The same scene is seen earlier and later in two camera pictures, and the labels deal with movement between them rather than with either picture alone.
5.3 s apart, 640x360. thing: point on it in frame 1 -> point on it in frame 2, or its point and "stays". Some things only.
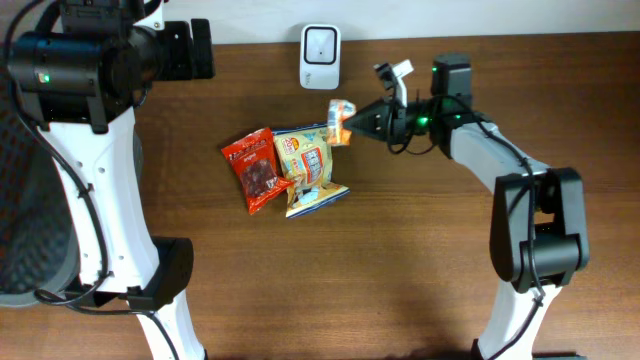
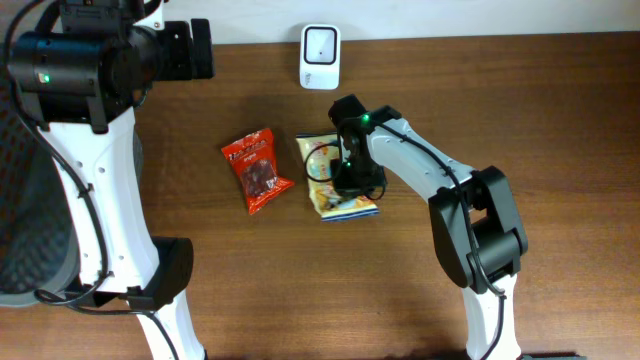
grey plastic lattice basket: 38,247 stays
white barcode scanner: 320,57 stays
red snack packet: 254,160 stays
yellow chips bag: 305,153 -> 318,150
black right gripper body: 419,116 -> 359,174
